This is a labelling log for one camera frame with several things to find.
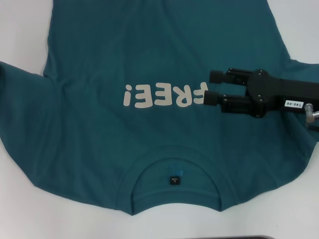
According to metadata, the teal T-shirt with FREE print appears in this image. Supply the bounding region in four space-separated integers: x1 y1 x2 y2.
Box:
0 0 319 217

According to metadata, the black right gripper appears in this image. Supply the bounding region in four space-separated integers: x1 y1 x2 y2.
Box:
203 67 319 120

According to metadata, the silver right elbow connector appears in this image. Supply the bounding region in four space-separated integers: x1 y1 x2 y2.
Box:
303 102 319 124

